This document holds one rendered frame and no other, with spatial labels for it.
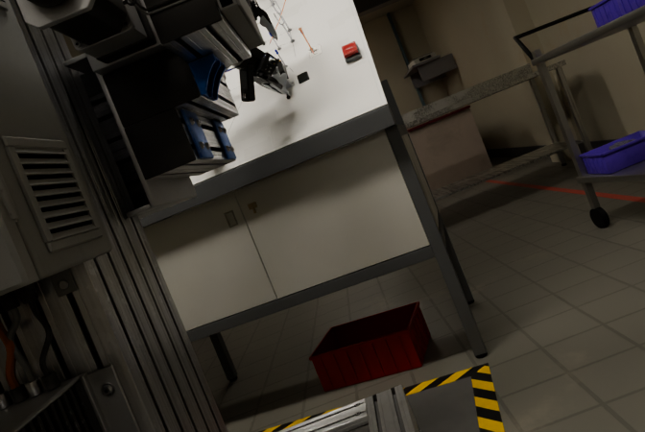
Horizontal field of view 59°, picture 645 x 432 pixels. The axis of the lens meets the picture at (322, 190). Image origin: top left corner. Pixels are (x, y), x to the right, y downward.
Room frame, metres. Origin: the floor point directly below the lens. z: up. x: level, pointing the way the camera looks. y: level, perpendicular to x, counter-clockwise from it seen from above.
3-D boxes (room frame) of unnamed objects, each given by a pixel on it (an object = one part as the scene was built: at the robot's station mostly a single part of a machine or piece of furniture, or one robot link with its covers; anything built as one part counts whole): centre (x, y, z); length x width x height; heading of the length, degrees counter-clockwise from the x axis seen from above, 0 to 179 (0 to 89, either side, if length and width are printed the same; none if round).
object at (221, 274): (1.99, 0.55, 0.60); 0.55 x 0.02 x 0.39; 78
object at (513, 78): (4.59, -1.15, 0.46); 1.80 x 0.68 x 0.93; 88
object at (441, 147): (7.67, -1.59, 0.40); 2.45 x 0.75 x 0.80; 178
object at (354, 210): (1.86, 0.01, 0.60); 0.55 x 0.03 x 0.39; 78
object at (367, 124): (1.91, 0.28, 0.83); 1.18 x 0.05 x 0.06; 78
